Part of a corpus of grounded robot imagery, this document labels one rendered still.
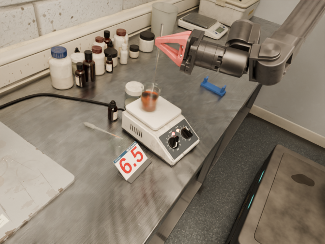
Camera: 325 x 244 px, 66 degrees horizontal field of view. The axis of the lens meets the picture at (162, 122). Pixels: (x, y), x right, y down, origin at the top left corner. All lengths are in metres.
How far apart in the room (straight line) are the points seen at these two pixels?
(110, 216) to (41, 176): 0.19
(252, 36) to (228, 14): 1.10
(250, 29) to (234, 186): 1.24
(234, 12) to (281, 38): 1.11
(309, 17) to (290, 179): 0.92
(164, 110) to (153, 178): 0.19
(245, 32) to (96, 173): 0.48
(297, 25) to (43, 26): 0.78
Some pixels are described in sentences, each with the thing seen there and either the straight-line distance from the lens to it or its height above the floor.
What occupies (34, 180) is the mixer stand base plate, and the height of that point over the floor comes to 0.76.
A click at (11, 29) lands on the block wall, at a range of 0.95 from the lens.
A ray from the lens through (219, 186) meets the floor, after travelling 1.67.
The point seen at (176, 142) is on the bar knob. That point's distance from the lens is 0.67.
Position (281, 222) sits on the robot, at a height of 0.36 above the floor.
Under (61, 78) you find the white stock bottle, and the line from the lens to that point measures 0.90.
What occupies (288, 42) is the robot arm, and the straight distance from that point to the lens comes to 0.58.
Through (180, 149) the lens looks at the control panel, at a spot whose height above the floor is 0.79.
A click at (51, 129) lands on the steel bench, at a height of 0.75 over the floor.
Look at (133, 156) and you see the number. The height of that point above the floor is 0.77.
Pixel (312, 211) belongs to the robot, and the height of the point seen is 0.36.
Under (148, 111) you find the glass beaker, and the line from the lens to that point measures 0.69.
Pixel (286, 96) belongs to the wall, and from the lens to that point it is 2.21.
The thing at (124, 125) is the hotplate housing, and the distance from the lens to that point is 0.74.
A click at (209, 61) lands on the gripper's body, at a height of 1.04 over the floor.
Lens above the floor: 1.28
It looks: 41 degrees down
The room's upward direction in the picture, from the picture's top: 12 degrees clockwise
